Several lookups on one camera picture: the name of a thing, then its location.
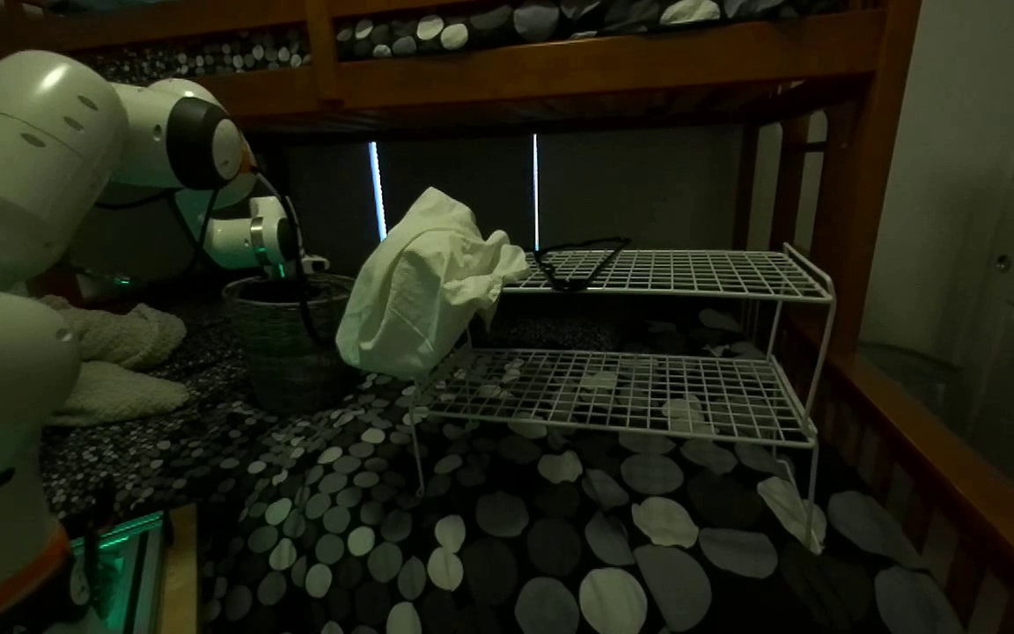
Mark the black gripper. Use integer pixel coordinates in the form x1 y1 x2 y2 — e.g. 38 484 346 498
276 200 335 291

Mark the woven round basket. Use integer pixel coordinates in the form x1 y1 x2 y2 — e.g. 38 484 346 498
218 271 360 416

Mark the white crumpled cloth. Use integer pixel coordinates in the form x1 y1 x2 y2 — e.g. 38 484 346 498
330 186 537 384

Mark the white folded towel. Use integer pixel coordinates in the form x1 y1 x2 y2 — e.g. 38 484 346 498
44 293 197 431

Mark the dotted grey bedspread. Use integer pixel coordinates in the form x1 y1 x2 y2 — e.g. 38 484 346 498
37 293 970 634

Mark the dotted bunk mattress bedding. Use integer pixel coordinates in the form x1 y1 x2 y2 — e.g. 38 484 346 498
82 0 887 89

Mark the wooden plank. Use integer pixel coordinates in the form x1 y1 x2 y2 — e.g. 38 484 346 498
159 504 206 634

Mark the green lit box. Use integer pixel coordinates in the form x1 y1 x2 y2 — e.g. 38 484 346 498
65 507 170 634

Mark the clear round bin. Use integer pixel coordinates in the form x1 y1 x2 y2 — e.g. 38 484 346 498
857 338 964 437

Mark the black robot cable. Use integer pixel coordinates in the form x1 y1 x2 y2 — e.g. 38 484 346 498
193 168 330 352

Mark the thin black cord loop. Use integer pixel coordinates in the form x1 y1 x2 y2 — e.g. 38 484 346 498
532 238 633 296

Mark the white two-tier wire rack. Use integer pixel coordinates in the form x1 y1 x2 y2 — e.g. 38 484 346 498
407 241 837 558

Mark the wooden bunk bed frame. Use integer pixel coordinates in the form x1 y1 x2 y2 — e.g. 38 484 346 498
0 0 1014 634

